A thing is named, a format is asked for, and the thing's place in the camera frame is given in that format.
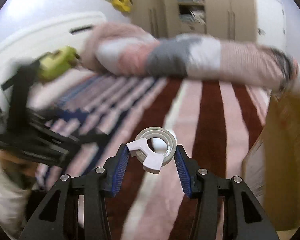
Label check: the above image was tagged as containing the tape roll with pink dispenser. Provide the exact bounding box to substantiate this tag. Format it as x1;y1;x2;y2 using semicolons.
127;127;177;174

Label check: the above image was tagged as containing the brown cardboard box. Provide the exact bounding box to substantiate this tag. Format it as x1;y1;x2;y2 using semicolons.
242;90;300;231

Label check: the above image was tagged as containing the white sleeve left forearm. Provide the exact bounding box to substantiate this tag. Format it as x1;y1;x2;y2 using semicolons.
0;165;31;239

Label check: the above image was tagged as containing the person's left hand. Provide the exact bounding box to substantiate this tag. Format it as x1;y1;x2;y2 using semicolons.
0;150;38;181

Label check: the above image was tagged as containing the striped plush blanket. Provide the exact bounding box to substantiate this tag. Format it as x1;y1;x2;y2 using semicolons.
36;75;268;239

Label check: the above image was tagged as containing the green avocado plush pillow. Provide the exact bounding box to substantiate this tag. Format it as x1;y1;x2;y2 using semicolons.
39;46;80;82

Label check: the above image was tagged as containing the white bed headboard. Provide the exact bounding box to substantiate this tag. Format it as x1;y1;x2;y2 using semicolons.
0;11;107;111

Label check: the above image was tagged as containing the white door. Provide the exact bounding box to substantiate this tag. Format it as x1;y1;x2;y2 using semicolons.
256;0;286;51

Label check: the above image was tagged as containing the wooden wardrobe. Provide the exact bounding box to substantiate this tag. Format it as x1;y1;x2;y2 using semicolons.
131;0;257;42

